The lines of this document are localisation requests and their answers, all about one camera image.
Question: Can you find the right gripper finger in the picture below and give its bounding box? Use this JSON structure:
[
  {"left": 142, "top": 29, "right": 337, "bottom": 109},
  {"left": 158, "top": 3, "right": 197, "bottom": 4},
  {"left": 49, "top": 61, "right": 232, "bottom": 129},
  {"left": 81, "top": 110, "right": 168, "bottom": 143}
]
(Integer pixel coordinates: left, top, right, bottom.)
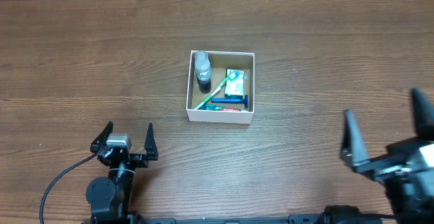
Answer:
[
  {"left": 340, "top": 110, "right": 370, "bottom": 167},
  {"left": 411, "top": 88, "right": 433, "bottom": 140}
]

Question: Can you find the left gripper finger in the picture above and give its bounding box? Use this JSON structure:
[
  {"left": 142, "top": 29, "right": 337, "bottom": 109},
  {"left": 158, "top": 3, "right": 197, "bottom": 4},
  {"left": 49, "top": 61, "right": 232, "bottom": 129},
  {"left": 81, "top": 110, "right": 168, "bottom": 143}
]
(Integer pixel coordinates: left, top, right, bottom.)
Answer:
[
  {"left": 144, "top": 123, "right": 159, "bottom": 161},
  {"left": 91, "top": 121, "right": 113, "bottom": 146}
]

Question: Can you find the red green toothpaste tube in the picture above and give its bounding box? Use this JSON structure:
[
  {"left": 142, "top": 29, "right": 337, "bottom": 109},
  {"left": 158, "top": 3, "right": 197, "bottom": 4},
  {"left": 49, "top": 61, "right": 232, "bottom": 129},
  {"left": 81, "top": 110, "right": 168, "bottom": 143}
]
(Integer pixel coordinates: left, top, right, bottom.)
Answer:
[{"left": 200, "top": 104, "right": 243, "bottom": 112}]

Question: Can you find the purple soap dispenser bottle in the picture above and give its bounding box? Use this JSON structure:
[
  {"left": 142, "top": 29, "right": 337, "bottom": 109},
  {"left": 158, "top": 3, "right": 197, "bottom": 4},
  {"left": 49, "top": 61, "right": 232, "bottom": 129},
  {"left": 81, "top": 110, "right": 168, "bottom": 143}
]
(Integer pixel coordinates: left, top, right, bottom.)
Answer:
[{"left": 195, "top": 50, "right": 212, "bottom": 94}]

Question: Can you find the blue disposable razor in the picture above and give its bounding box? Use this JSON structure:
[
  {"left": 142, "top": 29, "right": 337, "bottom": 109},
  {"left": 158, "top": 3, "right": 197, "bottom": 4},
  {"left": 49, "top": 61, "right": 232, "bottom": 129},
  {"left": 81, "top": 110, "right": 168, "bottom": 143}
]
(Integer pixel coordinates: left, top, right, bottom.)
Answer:
[{"left": 211, "top": 95, "right": 249, "bottom": 109}]

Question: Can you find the green white soap pack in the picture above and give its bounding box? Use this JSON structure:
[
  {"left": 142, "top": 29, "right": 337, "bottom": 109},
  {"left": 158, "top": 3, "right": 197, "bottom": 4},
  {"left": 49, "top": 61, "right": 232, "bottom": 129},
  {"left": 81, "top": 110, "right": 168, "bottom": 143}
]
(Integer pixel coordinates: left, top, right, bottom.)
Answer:
[{"left": 224, "top": 69, "right": 244, "bottom": 98}]

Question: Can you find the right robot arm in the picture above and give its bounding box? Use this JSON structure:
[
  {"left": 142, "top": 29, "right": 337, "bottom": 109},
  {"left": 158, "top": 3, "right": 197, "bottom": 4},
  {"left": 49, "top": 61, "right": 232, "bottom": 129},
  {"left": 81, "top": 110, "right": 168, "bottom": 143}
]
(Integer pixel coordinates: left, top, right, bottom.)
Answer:
[{"left": 317, "top": 88, "right": 433, "bottom": 223}]

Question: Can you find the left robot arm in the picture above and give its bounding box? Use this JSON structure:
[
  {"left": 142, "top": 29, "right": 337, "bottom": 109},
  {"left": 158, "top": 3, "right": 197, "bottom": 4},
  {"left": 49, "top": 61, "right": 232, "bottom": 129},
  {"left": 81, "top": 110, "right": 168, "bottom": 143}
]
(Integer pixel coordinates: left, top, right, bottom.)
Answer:
[{"left": 85, "top": 122, "right": 159, "bottom": 223}]

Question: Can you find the white cardboard box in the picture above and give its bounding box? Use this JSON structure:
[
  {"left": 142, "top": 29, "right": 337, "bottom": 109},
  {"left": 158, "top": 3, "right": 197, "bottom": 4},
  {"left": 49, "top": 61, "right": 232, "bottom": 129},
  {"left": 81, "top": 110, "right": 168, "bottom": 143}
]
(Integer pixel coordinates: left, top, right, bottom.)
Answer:
[{"left": 186, "top": 50, "right": 255, "bottom": 124}]

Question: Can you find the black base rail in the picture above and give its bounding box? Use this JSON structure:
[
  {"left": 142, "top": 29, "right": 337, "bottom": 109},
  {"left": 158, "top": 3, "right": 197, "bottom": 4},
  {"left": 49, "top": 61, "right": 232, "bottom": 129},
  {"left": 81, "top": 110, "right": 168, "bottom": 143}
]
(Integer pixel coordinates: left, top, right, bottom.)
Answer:
[{"left": 88, "top": 214, "right": 382, "bottom": 224}]

